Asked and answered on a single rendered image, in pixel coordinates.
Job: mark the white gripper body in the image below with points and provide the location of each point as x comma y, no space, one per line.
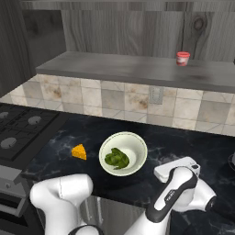
171,166

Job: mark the black gas hob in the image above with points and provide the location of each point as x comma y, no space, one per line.
27,131

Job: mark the green salad leaves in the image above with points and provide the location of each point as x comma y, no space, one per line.
117,158

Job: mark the yellow cheese wedge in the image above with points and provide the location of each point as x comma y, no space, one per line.
79,152

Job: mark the dark wooden tall cupboard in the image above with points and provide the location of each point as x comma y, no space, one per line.
27,42

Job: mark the red and white cup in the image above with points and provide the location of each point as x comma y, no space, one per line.
183,58

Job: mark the steel under-counter cupboard door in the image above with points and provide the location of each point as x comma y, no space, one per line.
113,217

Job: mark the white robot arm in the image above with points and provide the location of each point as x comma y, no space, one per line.
64,195

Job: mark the white salad bowl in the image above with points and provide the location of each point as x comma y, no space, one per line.
134,147

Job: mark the grey wall socket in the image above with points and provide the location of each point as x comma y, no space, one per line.
156,95

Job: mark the dark round object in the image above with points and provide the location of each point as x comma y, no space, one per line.
232,161

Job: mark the grey wooden wall cupboards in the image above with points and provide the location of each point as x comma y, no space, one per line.
137,27

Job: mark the grey oven front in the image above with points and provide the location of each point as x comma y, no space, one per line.
10,195

